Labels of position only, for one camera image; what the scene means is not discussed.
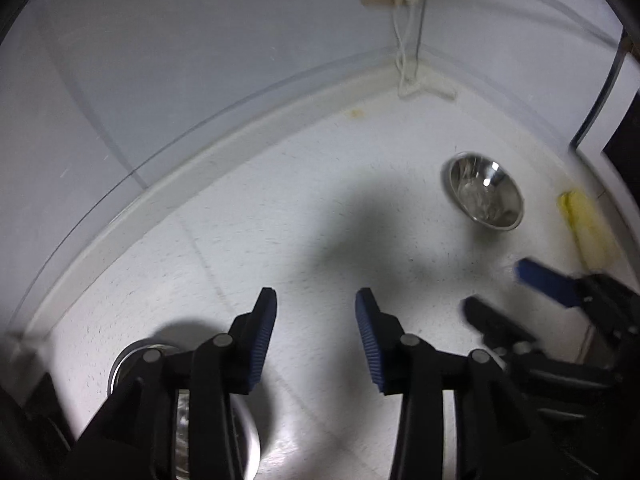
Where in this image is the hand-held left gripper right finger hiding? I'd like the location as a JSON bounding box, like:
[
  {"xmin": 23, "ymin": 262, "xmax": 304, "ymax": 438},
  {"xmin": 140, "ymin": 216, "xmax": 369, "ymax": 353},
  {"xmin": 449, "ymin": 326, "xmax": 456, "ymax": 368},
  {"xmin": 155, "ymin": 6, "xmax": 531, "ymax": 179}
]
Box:
[{"xmin": 355, "ymin": 287, "xmax": 566, "ymax": 480}]

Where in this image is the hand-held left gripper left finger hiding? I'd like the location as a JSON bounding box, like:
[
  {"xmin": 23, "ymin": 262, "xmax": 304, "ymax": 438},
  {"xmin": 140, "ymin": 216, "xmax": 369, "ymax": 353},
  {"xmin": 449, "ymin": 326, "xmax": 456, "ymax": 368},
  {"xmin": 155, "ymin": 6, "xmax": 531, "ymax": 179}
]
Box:
[{"xmin": 60, "ymin": 287, "xmax": 278, "ymax": 480}]

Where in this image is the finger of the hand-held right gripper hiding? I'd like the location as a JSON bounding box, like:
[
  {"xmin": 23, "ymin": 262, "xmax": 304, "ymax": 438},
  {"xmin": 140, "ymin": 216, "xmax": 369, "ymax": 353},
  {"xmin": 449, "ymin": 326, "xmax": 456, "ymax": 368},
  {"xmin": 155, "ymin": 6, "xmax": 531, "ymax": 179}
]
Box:
[
  {"xmin": 515, "ymin": 257, "xmax": 583, "ymax": 308},
  {"xmin": 462, "ymin": 296, "xmax": 538, "ymax": 353}
]

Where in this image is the large steel bowl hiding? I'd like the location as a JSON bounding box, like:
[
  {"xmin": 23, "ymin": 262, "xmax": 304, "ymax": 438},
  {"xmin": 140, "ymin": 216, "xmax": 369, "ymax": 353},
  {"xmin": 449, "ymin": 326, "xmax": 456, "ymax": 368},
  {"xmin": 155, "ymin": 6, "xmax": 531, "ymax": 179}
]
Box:
[{"xmin": 107, "ymin": 339, "xmax": 262, "ymax": 480}]

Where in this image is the small steel bowl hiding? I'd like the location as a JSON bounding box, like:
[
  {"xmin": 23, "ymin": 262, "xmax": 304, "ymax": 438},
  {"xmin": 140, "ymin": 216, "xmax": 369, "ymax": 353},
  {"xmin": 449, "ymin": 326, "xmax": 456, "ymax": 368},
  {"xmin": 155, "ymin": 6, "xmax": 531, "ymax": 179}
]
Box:
[{"xmin": 442, "ymin": 151, "xmax": 525, "ymax": 232}]

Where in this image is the white power cable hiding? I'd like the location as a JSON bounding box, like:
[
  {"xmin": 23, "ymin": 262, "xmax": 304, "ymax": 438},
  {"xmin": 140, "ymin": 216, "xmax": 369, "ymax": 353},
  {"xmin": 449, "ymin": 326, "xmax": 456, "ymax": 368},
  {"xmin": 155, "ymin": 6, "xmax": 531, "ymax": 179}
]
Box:
[{"xmin": 392, "ymin": 2, "xmax": 458, "ymax": 102}]

